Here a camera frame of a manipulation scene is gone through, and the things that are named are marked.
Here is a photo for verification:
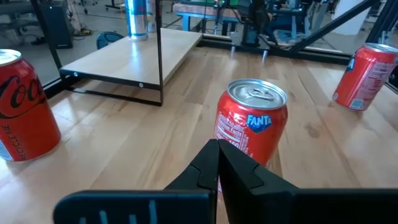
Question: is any red Coca-Cola can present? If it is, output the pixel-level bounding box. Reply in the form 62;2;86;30
0;49;62;162

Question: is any blue round stool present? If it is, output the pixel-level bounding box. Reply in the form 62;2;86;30
96;30;125;50

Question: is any blue and silver slim can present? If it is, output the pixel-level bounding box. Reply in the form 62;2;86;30
125;0;149;42

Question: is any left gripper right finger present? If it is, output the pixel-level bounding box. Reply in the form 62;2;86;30
218;139;398;224

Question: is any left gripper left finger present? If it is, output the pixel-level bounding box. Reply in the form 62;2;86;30
52;139;220;224

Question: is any black aluminium rig frame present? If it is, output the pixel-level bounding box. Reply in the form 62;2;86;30
42;0;398;99

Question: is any wooden shelf with black frame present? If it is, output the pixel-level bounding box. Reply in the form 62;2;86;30
30;0;203;107

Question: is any red Fanta can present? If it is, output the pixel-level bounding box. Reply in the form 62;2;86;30
213;78;289;191
331;42;398;112

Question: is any blue upholstered chair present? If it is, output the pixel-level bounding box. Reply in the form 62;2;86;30
266;12;312;43

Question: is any black computer tower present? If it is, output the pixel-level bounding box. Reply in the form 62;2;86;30
40;2;74;49

